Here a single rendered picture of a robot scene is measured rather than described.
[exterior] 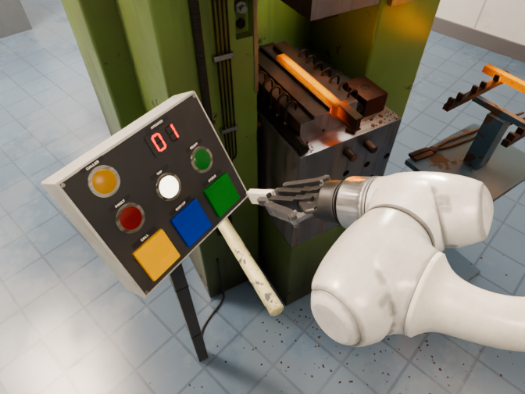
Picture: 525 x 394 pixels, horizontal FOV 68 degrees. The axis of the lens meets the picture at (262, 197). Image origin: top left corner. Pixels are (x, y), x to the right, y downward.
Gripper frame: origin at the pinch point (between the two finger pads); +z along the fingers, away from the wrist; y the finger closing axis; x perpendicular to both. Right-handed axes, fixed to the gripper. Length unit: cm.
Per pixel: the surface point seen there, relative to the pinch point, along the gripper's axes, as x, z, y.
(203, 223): -1.8, 12.5, -8.1
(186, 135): 15.6, 13.3, -0.5
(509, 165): -56, -18, 94
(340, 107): -3.0, 8.3, 45.2
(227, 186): 0.8, 12.5, 2.0
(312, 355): -99, 43, 18
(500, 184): -56, -17, 81
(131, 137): 21.5, 13.3, -11.1
